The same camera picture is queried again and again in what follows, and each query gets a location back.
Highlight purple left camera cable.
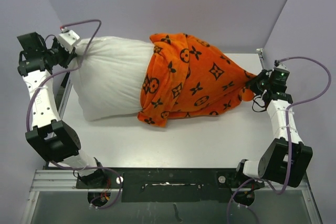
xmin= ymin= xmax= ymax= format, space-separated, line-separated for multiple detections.
xmin=26 ymin=19 xmax=124 ymax=210

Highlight aluminium frame rail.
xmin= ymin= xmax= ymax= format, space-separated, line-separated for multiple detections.
xmin=20 ymin=170 xmax=87 ymax=224

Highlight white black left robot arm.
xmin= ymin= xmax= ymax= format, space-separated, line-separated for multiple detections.
xmin=17 ymin=28 xmax=107 ymax=188

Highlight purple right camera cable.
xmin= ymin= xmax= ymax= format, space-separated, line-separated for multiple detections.
xmin=226 ymin=56 xmax=332 ymax=224

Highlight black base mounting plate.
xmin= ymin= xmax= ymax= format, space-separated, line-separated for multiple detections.
xmin=76 ymin=167 xmax=263 ymax=204

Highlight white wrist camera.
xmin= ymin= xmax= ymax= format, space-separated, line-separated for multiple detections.
xmin=274 ymin=60 xmax=288 ymax=70
xmin=57 ymin=27 xmax=81 ymax=52

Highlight purple camera cable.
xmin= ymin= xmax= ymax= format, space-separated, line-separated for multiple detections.
xmin=226 ymin=56 xmax=332 ymax=224
xmin=26 ymin=19 xmax=124 ymax=210

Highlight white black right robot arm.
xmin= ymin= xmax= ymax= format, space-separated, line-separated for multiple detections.
xmin=234 ymin=67 xmax=313 ymax=187

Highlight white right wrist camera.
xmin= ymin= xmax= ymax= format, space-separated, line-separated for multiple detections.
xmin=274 ymin=60 xmax=288 ymax=70

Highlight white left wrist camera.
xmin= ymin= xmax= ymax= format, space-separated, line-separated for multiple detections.
xmin=57 ymin=27 xmax=81 ymax=52

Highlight orange patterned plush pillowcase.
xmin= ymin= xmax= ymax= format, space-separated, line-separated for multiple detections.
xmin=138 ymin=33 xmax=255 ymax=127

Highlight white pillow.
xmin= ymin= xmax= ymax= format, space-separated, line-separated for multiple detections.
xmin=69 ymin=36 xmax=154 ymax=121

